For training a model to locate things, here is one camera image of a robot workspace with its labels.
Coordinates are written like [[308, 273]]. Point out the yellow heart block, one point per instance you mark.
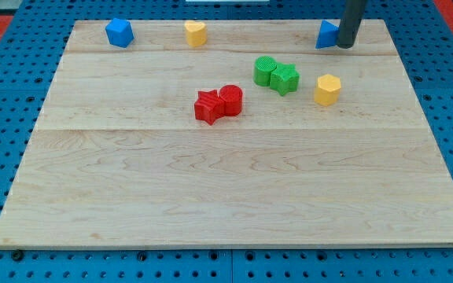
[[196, 33]]

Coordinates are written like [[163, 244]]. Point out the red star block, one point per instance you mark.
[[209, 106]]

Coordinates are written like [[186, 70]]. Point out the blue cube block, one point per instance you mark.
[[119, 32]]

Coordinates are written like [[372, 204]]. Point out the red cylinder block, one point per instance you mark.
[[232, 97]]

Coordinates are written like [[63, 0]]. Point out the light wooden board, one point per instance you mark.
[[117, 160]]

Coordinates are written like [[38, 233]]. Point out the green star block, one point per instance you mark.
[[284, 79]]

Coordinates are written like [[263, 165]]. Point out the yellow hexagon block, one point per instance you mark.
[[327, 90]]

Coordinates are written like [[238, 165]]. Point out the blue triangle block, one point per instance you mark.
[[327, 35]]

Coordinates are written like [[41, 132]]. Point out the green cylinder block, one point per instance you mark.
[[263, 67]]

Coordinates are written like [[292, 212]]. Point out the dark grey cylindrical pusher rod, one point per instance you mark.
[[350, 22]]

